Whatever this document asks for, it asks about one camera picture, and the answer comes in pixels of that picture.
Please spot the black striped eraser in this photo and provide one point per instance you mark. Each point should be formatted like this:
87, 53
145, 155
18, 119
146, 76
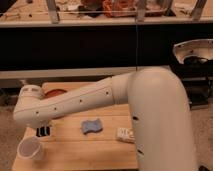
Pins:
43, 131

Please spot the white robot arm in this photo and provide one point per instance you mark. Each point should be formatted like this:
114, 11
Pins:
159, 108

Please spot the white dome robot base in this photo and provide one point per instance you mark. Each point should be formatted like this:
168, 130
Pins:
202, 48

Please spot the orange ceramic bowl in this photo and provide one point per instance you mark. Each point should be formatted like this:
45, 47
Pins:
54, 92

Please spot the blue sponge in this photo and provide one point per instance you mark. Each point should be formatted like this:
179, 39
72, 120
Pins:
91, 126

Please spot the white plastic bottle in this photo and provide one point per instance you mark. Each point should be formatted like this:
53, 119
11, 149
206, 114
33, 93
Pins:
125, 135

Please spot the orange basket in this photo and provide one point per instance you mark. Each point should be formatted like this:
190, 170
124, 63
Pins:
118, 8

